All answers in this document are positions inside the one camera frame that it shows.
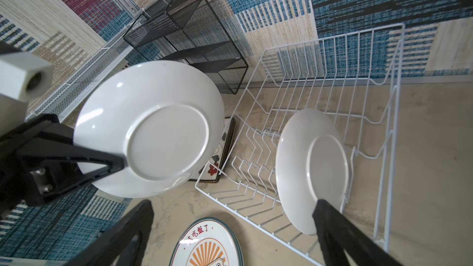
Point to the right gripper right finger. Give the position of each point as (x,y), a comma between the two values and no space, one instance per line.
(340,239)

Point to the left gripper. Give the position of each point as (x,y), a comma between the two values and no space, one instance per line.
(40,163)

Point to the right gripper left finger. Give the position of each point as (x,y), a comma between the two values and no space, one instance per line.
(124,244)

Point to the white round plate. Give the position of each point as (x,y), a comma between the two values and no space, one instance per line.
(207,242)
(164,118)
(311,165)

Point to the white mesh wall basket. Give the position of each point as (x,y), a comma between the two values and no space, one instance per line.
(72,92)

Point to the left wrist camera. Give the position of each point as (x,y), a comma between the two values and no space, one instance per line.
(24,77)

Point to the white wire dish rack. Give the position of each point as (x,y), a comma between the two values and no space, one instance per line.
(354,79)

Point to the black wire shelf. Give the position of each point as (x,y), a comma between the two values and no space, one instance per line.
(196,36)

